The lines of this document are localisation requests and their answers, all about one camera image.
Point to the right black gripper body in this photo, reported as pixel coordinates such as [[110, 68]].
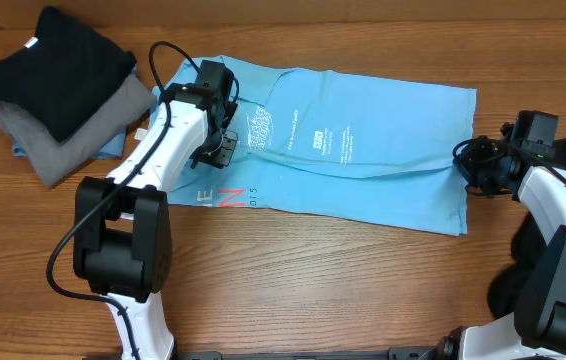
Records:
[[479, 169]]

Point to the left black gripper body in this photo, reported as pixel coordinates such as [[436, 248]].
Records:
[[219, 150]]

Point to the light blue printed t-shirt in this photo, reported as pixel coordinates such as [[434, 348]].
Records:
[[363, 148]]

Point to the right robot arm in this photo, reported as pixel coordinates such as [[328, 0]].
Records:
[[521, 164]]

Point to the black garment at right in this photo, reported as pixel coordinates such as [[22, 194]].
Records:
[[527, 247]]

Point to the folded blue shirt under stack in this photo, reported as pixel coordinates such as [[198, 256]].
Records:
[[113, 149]]

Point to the folded grey shirt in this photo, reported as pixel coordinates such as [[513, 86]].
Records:
[[53, 160]]

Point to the folded black shirt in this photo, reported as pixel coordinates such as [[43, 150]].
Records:
[[66, 75]]

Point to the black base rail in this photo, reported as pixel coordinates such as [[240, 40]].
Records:
[[393, 353]]

